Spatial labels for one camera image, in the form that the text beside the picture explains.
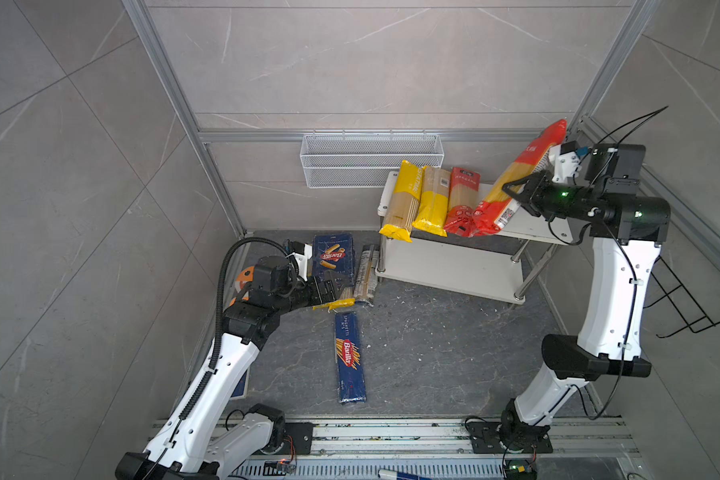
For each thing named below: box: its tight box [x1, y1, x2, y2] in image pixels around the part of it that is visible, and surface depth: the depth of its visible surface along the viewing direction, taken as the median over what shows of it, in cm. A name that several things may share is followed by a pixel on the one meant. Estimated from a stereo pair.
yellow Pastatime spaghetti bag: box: [379, 160, 423, 243], surface depth 77 cm
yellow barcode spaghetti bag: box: [412, 165, 451, 237], surface depth 78 cm
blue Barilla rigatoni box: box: [312, 233, 355, 288], surface depth 103 cm
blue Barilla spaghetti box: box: [335, 312, 367, 404], surface depth 85 cm
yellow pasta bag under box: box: [312, 285, 356, 312], surface depth 99 cm
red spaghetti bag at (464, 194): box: [444, 167, 481, 237], surface depth 78 cm
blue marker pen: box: [378, 469, 433, 480], surface depth 69 cm
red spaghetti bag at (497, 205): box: [469, 119, 568, 236], surface depth 62 cm
